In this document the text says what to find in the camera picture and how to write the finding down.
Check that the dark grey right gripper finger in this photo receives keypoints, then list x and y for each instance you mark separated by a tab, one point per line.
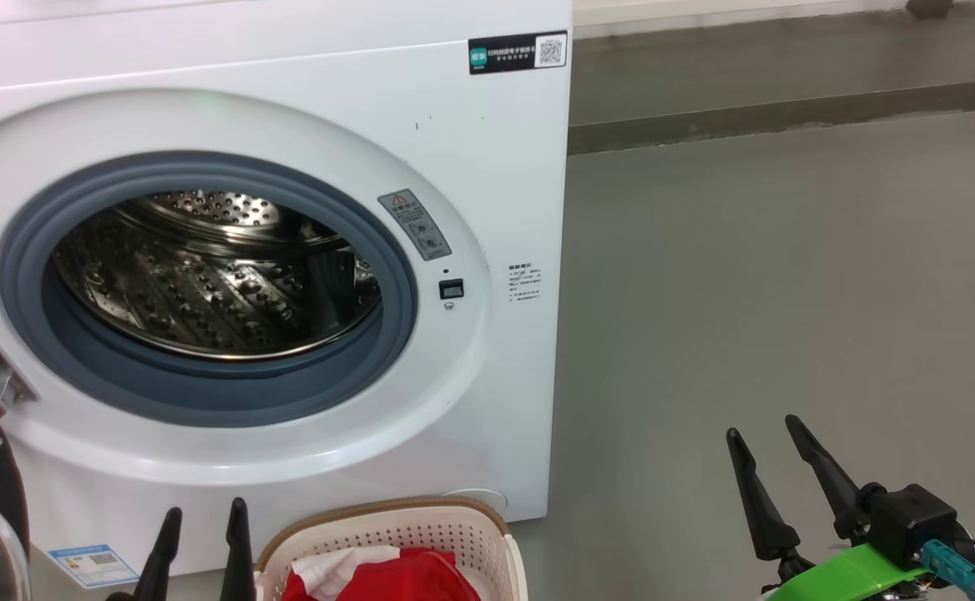
759	501
830	484

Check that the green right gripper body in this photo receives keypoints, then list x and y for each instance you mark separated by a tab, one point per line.
846	576

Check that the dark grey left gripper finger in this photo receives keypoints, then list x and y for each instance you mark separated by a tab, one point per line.
162	559
239	559

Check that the red and white clothes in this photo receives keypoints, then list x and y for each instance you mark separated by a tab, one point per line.
412	580

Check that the cream perforated basket brown rim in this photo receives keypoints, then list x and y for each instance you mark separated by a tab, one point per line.
454	526

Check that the white front-load washing machine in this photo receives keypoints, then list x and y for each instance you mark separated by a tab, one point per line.
454	167

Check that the blue energy label sticker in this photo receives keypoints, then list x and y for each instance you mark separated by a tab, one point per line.
93	566

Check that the round drain filter cover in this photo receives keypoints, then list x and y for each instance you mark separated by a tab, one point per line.
479	498

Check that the grey warning sticker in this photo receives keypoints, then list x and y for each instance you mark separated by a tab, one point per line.
415	224

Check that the black QR code sticker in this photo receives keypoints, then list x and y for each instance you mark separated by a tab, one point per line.
517	52

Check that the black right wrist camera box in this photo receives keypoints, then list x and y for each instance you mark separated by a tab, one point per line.
905	517

